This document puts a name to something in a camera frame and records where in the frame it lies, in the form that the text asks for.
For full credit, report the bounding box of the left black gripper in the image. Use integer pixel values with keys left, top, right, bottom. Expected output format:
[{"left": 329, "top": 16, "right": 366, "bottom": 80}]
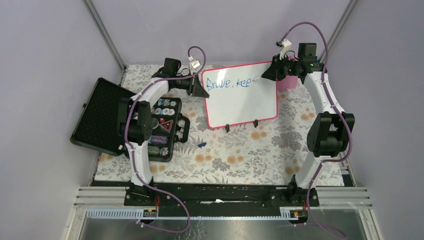
[{"left": 173, "top": 72, "right": 209, "bottom": 98}]

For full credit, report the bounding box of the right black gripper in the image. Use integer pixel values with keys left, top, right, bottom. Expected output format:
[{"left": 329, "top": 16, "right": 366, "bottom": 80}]
[{"left": 261, "top": 53, "right": 301, "bottom": 82}]

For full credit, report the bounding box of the pink framed whiteboard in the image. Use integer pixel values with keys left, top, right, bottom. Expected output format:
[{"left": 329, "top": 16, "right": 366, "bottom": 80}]
[{"left": 201, "top": 61, "right": 278, "bottom": 129}]

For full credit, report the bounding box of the blue marker cap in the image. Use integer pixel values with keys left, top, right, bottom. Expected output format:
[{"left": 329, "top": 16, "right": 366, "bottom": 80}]
[{"left": 197, "top": 142, "right": 207, "bottom": 148}]

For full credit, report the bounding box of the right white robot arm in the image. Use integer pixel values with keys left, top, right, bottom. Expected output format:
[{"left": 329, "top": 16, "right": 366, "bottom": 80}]
[{"left": 261, "top": 39, "right": 355, "bottom": 206}]

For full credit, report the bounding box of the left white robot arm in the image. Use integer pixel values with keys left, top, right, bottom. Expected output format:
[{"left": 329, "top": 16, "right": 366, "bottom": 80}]
[{"left": 117, "top": 56, "right": 210, "bottom": 206}]

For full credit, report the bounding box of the pink eraser block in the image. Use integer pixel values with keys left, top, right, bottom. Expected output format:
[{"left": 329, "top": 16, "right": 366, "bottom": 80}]
[{"left": 276, "top": 75, "right": 298, "bottom": 92}]

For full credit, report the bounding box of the floral table mat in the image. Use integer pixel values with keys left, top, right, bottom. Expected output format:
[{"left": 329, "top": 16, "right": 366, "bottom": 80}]
[{"left": 96, "top": 64, "right": 345, "bottom": 186}]

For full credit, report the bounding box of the open black case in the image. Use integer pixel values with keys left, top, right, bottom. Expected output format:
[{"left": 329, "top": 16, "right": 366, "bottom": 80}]
[{"left": 70, "top": 78, "right": 190, "bottom": 162}]

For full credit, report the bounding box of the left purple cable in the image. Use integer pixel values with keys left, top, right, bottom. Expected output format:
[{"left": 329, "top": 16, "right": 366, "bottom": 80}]
[{"left": 123, "top": 46, "right": 208, "bottom": 234}]

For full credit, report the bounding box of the purple cable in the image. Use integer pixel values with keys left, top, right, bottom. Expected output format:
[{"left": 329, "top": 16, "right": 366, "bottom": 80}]
[
  {"left": 280, "top": 21, "right": 354, "bottom": 239},
  {"left": 123, "top": 46, "right": 208, "bottom": 234}
]

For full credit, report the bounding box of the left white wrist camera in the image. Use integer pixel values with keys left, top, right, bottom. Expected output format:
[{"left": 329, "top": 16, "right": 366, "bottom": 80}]
[{"left": 188, "top": 56, "right": 201, "bottom": 73}]

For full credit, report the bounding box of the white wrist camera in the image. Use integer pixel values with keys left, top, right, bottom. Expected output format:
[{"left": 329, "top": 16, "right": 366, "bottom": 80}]
[
  {"left": 188, "top": 56, "right": 201, "bottom": 73},
  {"left": 275, "top": 38, "right": 292, "bottom": 60}
]

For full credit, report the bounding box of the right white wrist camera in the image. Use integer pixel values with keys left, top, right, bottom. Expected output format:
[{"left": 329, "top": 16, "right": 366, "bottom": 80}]
[{"left": 275, "top": 38, "right": 292, "bottom": 60}]

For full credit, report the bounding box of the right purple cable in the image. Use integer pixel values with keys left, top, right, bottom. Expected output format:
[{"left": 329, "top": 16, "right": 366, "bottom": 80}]
[{"left": 280, "top": 21, "right": 354, "bottom": 239}]

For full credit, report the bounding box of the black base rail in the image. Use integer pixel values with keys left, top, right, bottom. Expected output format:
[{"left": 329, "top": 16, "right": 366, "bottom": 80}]
[{"left": 124, "top": 182, "right": 320, "bottom": 218}]

